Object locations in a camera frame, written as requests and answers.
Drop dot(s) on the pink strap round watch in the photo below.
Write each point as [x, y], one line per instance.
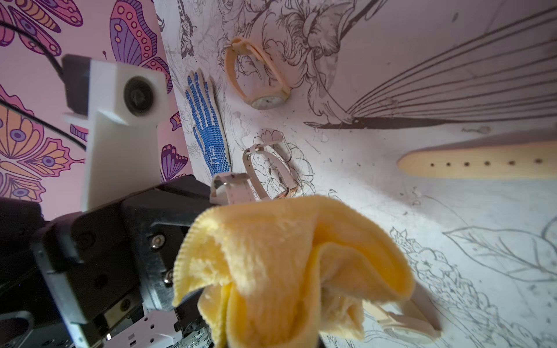
[415, 321]

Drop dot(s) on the yellow cleaning cloth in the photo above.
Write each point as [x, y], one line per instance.
[280, 273]

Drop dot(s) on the peach strap silver buckle watch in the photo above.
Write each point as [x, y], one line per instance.
[254, 76]

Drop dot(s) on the square silver face watch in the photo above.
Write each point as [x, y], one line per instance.
[231, 188]

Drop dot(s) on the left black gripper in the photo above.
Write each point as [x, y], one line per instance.
[102, 278]

